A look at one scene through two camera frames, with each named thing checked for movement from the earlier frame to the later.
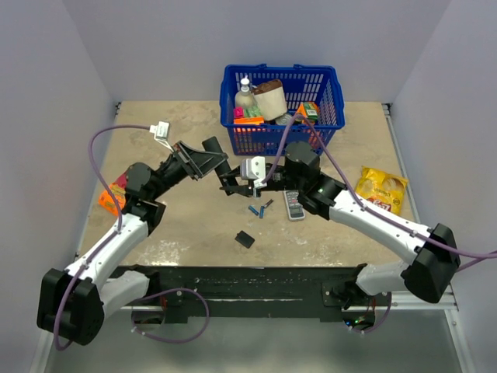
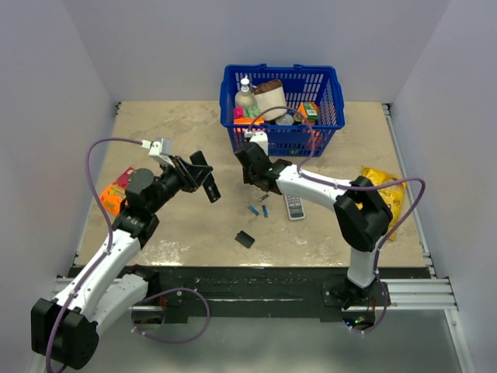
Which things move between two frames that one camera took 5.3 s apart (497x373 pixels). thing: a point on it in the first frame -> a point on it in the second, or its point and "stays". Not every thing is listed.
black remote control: x=211 y=144 -> x=210 y=184
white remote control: x=295 y=210 stays
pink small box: x=238 y=113 stays
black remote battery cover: x=245 y=239 stays
